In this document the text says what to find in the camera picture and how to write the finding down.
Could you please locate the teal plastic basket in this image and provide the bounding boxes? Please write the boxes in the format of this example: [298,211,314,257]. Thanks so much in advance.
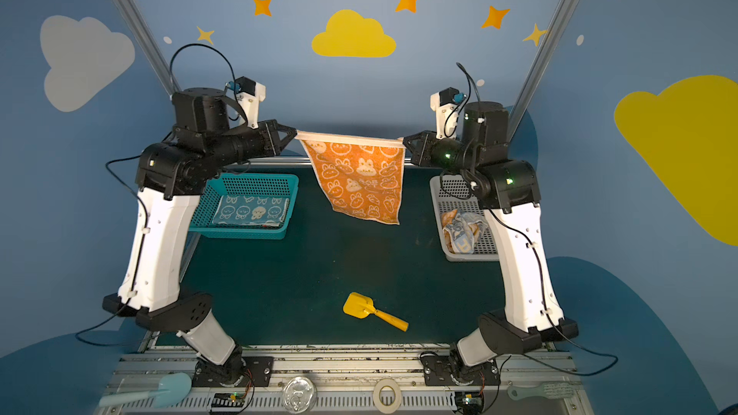
[189,173,299,240]

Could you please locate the grey plastic basket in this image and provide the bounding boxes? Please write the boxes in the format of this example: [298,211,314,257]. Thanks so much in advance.
[430,175,500,262]

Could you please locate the orange patterned towel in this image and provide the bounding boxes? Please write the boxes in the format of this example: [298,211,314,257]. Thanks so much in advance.
[296,132,406,225]

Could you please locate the blue bunny towel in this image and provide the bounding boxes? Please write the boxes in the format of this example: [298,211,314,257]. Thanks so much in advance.
[211,195,290,229]

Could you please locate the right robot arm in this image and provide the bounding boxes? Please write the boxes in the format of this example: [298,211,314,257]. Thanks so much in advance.
[404,102,578,370]

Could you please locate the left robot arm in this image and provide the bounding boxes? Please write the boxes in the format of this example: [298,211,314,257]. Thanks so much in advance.
[103,78,297,367]

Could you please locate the yellow toy shovel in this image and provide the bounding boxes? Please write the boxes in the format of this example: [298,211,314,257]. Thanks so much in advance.
[342,292,409,332]

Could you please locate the clear round lid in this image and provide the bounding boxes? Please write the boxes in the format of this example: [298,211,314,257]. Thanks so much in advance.
[282,376,317,414]

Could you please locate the right circuit board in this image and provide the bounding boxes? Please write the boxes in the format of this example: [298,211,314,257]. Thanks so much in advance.
[453,392,484,415]

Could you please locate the circuit board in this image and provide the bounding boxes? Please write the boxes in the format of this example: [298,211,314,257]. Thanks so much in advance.
[453,392,484,415]
[209,392,247,414]

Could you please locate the left circuit board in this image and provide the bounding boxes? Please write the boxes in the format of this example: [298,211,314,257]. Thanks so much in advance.
[209,392,247,414]

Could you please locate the white tape roll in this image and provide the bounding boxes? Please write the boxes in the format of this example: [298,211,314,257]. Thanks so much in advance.
[372,378,403,414]

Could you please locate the grey-green brush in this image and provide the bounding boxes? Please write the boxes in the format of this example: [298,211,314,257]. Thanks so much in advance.
[507,382,576,401]

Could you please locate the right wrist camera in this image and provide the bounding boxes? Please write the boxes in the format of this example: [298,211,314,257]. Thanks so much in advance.
[430,88,467,139]

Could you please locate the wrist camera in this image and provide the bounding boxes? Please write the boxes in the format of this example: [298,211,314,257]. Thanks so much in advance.
[230,77,266,129]
[430,88,467,139]

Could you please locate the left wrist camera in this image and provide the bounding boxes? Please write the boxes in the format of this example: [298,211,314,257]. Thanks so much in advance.
[230,77,266,129]

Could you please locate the aluminium frame right post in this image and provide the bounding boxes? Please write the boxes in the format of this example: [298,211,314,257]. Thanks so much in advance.
[507,0,580,142]

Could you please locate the aluminium frame post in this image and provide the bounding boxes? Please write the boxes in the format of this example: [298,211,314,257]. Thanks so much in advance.
[507,0,580,142]
[111,0,180,96]

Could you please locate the aluminium frame left post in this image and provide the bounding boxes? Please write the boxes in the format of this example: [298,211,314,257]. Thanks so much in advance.
[111,0,180,96]

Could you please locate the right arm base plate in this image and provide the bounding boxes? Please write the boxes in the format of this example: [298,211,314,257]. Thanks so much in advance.
[419,352,501,387]

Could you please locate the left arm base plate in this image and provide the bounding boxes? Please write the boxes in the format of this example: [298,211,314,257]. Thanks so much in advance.
[192,355,274,388]

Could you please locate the aluminium front rail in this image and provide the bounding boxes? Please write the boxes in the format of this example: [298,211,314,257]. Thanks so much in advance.
[96,343,593,414]

